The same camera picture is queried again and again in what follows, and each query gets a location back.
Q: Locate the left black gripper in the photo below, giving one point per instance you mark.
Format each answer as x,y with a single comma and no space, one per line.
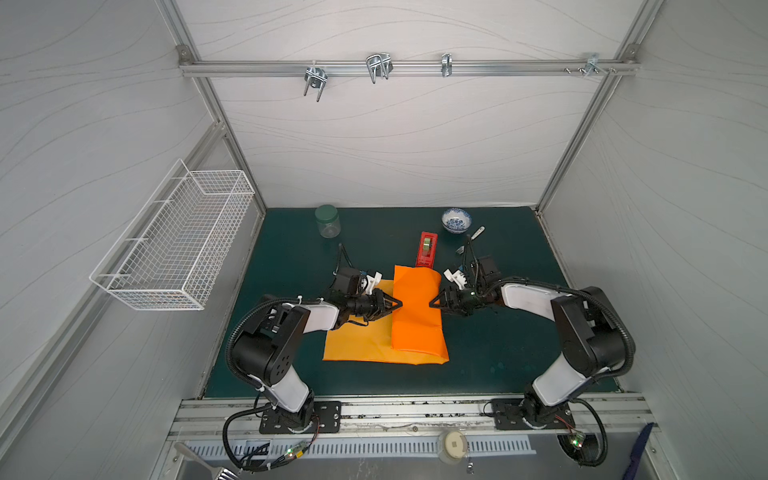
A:
378,305

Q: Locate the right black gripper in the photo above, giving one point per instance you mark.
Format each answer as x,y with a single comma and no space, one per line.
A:
450,300

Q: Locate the orange wrapping paper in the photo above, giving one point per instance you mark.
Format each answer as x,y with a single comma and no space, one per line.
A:
412,335

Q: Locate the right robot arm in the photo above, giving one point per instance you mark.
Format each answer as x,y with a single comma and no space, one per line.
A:
595,343

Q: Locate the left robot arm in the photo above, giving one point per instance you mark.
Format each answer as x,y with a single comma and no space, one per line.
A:
262,348

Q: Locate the red tape dispenser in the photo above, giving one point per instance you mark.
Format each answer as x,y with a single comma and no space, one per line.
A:
427,250

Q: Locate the silver fork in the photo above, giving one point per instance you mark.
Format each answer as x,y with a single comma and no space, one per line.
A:
470,239

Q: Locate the green table mat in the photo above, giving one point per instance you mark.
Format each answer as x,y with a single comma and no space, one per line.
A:
495,350

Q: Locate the blue white ceramic bowl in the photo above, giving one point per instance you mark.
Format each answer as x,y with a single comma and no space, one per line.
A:
456,220

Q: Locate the green lid glass jar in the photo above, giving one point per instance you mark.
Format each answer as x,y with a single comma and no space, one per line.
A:
328,221

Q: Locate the round white puck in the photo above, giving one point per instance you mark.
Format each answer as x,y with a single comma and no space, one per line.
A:
453,447

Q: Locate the left metal clamp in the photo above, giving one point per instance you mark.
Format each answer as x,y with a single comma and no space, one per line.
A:
315,78

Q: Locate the metal clamp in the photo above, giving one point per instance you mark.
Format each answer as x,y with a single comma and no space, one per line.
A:
379,65
315,78

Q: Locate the middle metal clamp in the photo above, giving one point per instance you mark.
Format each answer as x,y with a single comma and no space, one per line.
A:
379,65

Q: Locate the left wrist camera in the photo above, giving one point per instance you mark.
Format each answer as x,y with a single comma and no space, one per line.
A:
371,282

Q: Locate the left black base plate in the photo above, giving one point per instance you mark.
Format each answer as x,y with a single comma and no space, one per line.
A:
314,416

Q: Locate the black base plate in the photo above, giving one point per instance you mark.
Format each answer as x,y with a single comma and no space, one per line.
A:
314,416
507,414

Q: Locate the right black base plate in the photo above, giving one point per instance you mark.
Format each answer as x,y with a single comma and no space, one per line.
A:
507,414

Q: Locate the white wire basket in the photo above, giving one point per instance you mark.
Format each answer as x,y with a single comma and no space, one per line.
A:
169,256

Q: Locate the blue handled tool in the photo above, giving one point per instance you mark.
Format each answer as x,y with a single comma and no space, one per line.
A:
637,452

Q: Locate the aluminium cross rail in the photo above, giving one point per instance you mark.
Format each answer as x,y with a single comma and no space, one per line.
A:
401,68

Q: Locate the right metal bracket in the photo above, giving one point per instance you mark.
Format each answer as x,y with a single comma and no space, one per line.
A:
591,67

